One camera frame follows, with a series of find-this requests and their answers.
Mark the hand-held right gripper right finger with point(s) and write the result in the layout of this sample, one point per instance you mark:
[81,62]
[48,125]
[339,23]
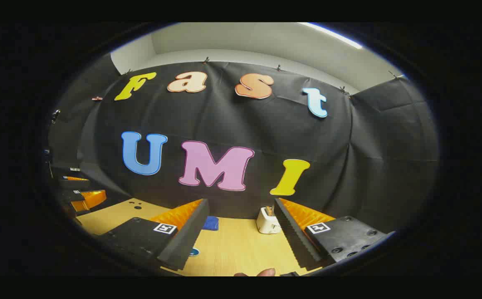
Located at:
[294,236]

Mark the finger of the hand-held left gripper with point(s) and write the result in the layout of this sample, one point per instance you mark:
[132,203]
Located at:
[72,184]
[79,197]

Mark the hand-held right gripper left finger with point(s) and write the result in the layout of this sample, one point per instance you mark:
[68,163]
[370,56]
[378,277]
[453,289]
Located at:
[187,236]

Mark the blue teacup lid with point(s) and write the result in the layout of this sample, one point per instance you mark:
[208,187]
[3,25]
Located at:
[194,252]

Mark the blue folded towel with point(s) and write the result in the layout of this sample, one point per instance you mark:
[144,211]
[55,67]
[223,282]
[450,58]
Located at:
[210,223]

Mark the white toaster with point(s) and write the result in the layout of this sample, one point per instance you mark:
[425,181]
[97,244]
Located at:
[267,225]

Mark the toast slice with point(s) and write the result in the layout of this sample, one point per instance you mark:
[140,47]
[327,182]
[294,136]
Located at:
[269,210]

